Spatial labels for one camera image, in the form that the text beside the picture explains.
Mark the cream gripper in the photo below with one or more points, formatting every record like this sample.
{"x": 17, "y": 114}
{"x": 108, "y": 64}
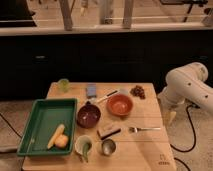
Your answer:
{"x": 169, "y": 115}

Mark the silver metal fork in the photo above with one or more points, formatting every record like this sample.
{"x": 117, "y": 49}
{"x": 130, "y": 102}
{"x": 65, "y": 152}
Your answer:
{"x": 137, "y": 129}

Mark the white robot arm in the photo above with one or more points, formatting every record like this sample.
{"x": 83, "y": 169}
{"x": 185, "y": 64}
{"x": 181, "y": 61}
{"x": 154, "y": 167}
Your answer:
{"x": 186, "y": 82}

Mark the orange bowl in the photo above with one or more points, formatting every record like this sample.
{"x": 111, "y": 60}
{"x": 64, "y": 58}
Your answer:
{"x": 119, "y": 105}

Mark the purple bowl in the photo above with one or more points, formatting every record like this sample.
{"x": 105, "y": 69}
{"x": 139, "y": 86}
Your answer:
{"x": 88, "y": 115}

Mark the brown grape cluster toy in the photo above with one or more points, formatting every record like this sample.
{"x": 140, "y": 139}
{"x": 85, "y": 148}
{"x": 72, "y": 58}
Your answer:
{"x": 138, "y": 91}

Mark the wooden brush block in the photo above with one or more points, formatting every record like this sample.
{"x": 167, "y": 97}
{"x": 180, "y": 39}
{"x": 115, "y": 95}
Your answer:
{"x": 108, "y": 130}

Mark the small metal cup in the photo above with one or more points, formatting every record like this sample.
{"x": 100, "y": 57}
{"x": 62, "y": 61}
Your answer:
{"x": 108, "y": 147}

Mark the blue sponge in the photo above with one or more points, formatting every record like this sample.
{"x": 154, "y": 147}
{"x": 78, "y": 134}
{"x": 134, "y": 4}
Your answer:
{"x": 91, "y": 90}

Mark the white cup with green item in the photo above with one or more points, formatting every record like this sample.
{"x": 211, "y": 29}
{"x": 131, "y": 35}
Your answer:
{"x": 83, "y": 145}

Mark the yellow banana toy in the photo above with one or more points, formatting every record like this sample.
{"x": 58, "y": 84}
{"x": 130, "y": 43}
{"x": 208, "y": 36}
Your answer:
{"x": 59, "y": 130}

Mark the green translucent cup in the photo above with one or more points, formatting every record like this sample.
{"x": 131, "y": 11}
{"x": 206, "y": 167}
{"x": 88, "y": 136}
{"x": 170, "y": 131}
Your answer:
{"x": 63, "y": 85}

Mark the orange fruit toy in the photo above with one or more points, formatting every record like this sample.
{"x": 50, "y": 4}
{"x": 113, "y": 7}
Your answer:
{"x": 61, "y": 141}

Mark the green plastic tray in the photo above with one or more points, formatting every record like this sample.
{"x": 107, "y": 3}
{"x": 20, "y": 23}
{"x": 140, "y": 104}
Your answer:
{"x": 46, "y": 115}

